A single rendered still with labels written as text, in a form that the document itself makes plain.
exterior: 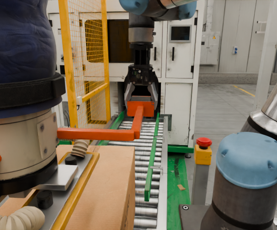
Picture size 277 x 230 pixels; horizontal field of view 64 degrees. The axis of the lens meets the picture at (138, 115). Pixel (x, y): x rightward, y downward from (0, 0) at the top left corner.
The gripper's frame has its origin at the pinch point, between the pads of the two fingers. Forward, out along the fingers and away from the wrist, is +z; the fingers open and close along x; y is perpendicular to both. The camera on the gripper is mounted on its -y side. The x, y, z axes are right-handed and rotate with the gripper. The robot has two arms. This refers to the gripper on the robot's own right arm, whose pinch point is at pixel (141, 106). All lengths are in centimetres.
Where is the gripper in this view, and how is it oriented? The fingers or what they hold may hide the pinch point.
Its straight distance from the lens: 74.3
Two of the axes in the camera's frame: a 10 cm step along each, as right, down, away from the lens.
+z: -0.1, 9.5, 3.0
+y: -0.7, 3.0, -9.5
